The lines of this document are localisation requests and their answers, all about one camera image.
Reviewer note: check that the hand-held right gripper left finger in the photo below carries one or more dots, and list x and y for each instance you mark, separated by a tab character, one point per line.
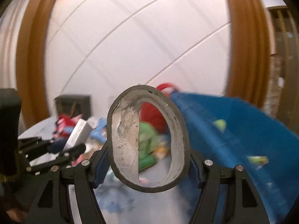
101	168

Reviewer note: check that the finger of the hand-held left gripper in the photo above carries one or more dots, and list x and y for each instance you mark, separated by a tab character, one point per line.
35	143
70	151

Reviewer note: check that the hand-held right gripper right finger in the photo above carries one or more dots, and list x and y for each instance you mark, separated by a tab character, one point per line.
195	175

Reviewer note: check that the grey tape roll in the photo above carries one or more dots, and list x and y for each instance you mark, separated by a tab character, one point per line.
123	130

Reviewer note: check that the blue plastic crate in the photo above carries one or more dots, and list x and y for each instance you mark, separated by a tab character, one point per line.
233	133

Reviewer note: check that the cloth-covered round desktop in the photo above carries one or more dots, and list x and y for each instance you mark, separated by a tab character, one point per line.
144	207

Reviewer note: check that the red plush toy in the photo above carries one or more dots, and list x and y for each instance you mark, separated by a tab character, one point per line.
64	123

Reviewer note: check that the blue boomerang toy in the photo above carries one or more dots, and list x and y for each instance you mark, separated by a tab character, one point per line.
100	129

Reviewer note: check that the black gift box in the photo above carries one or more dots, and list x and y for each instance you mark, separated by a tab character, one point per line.
70	105

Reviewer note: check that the green white packet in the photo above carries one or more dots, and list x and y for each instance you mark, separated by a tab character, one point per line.
258	160

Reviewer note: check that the red hard case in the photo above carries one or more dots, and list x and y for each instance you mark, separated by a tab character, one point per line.
151	114

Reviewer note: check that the white curtain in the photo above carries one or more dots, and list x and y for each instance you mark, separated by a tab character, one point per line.
8	56

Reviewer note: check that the wooden shelf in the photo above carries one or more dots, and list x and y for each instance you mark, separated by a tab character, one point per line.
285	63

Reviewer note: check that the brown wooden wall frame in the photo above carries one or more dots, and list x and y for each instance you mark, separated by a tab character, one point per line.
30	63
247	51

